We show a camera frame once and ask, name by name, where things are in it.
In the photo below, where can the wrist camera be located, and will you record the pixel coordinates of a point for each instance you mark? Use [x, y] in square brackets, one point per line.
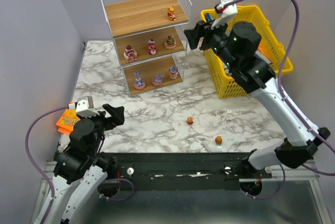
[225, 13]
[84, 107]

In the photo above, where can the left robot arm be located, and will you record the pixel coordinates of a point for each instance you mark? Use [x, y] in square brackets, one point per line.
[79, 156]

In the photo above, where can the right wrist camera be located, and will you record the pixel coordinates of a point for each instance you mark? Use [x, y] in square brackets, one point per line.
[225, 13]

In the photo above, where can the purple bunny orange cup toy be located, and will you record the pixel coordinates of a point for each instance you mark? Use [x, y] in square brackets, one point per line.
[173, 72]

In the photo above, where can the red white cake toy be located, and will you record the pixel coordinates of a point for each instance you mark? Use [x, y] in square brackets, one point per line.
[130, 54]

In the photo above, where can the orange duck toy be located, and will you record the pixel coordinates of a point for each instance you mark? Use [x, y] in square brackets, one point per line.
[218, 140]

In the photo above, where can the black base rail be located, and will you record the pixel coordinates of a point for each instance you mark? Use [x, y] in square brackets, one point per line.
[184, 171]

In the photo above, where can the small orange box in basket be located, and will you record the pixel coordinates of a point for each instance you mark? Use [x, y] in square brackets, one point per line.
[260, 49]

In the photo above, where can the orange sponge box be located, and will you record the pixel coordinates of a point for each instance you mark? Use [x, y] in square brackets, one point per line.
[67, 120]

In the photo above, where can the pink strawberry cake toy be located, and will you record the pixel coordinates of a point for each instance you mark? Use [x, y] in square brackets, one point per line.
[170, 42]

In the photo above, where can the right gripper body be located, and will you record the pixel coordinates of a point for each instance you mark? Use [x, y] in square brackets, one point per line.
[203, 37]

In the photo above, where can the white wire wooden shelf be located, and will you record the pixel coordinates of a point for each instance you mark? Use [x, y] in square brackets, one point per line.
[134, 22]

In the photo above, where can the small orange bear toy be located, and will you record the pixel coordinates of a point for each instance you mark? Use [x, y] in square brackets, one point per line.
[189, 120]

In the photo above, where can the pink bear toy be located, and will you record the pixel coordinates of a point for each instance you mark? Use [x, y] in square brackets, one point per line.
[151, 47]

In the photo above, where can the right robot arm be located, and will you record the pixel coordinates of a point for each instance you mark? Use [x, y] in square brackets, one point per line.
[302, 140]

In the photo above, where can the orange burger toy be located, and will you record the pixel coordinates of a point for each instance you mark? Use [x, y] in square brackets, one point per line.
[171, 13]

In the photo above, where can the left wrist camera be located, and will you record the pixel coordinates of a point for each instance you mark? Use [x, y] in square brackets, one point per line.
[84, 107]

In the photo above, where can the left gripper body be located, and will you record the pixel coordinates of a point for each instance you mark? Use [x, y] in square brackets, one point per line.
[108, 119]

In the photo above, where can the blue book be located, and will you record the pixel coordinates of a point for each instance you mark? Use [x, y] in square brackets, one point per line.
[208, 17]

